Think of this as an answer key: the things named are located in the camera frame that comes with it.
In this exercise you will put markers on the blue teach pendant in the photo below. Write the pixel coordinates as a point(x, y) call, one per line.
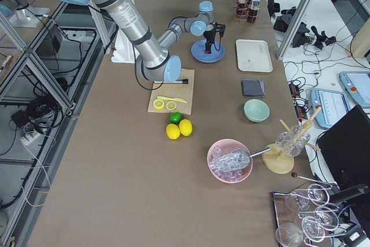
point(334, 105)
point(356, 83)

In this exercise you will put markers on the blue plate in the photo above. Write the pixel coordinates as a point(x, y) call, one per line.
point(198, 52)

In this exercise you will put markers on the clear wine glass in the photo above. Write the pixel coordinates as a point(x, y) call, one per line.
point(289, 234)

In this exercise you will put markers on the metal ice scoop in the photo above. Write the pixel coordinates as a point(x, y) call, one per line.
point(245, 156)

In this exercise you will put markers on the stirrer with dark ball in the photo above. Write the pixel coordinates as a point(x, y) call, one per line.
point(295, 175)

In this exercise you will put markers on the yellow plastic knife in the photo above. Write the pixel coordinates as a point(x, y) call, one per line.
point(175, 99)

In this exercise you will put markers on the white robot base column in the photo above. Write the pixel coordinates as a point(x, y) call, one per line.
point(123, 51)

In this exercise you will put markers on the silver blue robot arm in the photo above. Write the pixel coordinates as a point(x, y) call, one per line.
point(155, 62)

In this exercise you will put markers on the copper bottle rack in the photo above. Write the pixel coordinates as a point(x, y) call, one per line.
point(245, 18)

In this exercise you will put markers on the wooden cup stand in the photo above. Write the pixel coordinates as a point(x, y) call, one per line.
point(276, 160)

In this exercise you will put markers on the clear glass mug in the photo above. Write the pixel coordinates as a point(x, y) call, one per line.
point(290, 143)

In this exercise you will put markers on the dark drink bottle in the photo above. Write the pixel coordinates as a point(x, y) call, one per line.
point(253, 11)
point(241, 8)

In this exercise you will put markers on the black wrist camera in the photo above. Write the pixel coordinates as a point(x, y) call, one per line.
point(220, 28)

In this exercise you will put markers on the black laptop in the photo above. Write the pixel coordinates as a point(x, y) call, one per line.
point(345, 148)

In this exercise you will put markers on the yellow lemon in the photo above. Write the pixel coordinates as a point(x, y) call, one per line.
point(172, 131)
point(185, 127)

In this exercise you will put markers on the wire glass rack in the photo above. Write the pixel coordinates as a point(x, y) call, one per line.
point(318, 216)

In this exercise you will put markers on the grey folded cloth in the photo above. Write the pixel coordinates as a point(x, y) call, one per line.
point(252, 88)

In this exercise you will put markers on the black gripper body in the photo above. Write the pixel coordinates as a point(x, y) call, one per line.
point(208, 36)

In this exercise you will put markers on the black handled tool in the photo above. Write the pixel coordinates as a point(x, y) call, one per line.
point(179, 81)

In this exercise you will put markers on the green lime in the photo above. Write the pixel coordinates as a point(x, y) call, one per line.
point(175, 117)

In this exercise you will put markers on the cream tray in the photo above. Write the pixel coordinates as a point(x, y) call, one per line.
point(253, 56)

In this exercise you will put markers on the aluminium frame post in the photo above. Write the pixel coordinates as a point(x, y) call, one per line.
point(292, 28)

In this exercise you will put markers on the lemon half slice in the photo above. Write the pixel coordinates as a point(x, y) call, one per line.
point(171, 105)
point(158, 104)

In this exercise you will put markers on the green bowl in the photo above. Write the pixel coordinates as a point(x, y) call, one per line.
point(256, 110)

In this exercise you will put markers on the pink bowl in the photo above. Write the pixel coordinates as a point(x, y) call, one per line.
point(226, 162)

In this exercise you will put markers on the wooden cutting board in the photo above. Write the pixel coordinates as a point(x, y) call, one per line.
point(176, 90)

